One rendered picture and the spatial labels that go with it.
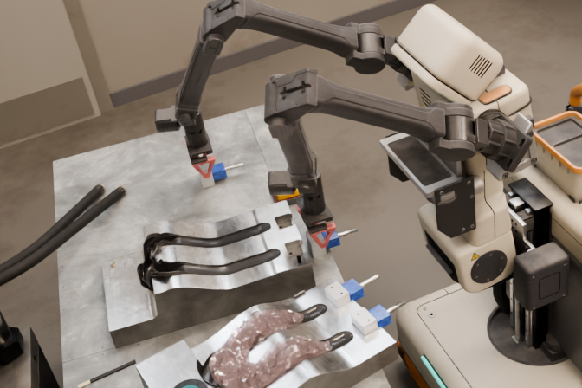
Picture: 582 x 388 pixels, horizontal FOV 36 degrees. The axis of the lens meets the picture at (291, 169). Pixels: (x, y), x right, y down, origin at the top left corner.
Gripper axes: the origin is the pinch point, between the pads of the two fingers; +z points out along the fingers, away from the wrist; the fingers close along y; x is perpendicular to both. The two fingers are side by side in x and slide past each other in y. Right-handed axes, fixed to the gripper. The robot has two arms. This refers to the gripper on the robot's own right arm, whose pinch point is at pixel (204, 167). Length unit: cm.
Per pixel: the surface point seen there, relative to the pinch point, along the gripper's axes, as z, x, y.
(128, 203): 5.6, -23.6, -0.2
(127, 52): 63, -17, -199
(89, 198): 2.1, -33.9, -2.8
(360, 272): 85, 48, -27
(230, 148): 5.3, 9.6, -13.5
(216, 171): 1.0, 2.9, 1.9
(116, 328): -1, -31, 55
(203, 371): -3, -13, 76
